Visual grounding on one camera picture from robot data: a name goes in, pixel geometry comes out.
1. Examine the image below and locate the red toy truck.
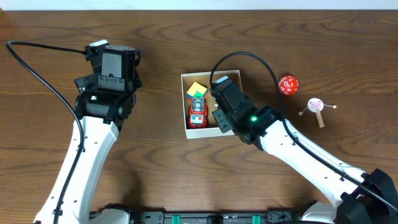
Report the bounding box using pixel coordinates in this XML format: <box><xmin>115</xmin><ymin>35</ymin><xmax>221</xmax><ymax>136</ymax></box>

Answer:
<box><xmin>188</xmin><ymin>98</ymin><xmax>208</xmax><ymax>129</ymax></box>

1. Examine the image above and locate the colourful puzzle cube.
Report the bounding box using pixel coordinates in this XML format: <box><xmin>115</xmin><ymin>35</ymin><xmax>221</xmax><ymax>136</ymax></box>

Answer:
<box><xmin>187</xmin><ymin>82</ymin><xmax>208</xmax><ymax>98</ymax></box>

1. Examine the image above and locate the red polyhedral number die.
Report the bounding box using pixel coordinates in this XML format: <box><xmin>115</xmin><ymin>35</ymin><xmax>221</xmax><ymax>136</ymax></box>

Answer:
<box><xmin>278</xmin><ymin>75</ymin><xmax>299</xmax><ymax>95</ymax></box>

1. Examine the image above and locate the pig face rattle drum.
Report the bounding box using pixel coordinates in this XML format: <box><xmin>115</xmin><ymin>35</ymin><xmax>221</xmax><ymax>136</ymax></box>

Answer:
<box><xmin>298</xmin><ymin>98</ymin><xmax>337</xmax><ymax>128</ymax></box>

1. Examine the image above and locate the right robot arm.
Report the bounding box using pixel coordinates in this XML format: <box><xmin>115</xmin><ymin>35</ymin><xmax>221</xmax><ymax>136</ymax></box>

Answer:
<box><xmin>211</xmin><ymin>77</ymin><xmax>397</xmax><ymax>224</ymax></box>

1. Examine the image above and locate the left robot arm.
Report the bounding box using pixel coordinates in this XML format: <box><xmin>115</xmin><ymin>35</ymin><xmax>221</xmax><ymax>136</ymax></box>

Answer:
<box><xmin>34</xmin><ymin>40</ymin><xmax>142</xmax><ymax>223</ymax></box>

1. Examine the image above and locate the white cardboard box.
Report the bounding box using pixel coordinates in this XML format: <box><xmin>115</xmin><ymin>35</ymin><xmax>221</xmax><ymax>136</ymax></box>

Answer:
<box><xmin>180</xmin><ymin>72</ymin><xmax>234</xmax><ymax>139</ymax></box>

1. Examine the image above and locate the black right cable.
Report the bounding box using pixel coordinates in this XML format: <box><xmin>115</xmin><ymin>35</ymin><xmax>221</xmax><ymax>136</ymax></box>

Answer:
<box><xmin>209</xmin><ymin>51</ymin><xmax>398</xmax><ymax>215</ymax></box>

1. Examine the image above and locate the black cable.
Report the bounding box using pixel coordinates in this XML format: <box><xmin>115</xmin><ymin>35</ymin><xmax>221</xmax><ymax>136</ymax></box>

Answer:
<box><xmin>209</xmin><ymin>51</ymin><xmax>398</xmax><ymax>215</ymax></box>
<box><xmin>5</xmin><ymin>40</ymin><xmax>90</xmax><ymax>224</ymax></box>

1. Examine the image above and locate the black left cable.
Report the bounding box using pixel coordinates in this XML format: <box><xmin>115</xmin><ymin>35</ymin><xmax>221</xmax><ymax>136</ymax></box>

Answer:
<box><xmin>5</xmin><ymin>40</ymin><xmax>90</xmax><ymax>224</ymax></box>

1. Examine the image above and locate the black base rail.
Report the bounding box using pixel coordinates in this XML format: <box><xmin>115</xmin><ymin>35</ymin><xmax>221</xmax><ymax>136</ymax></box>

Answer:
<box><xmin>88</xmin><ymin>202</ymin><xmax>315</xmax><ymax>224</ymax></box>

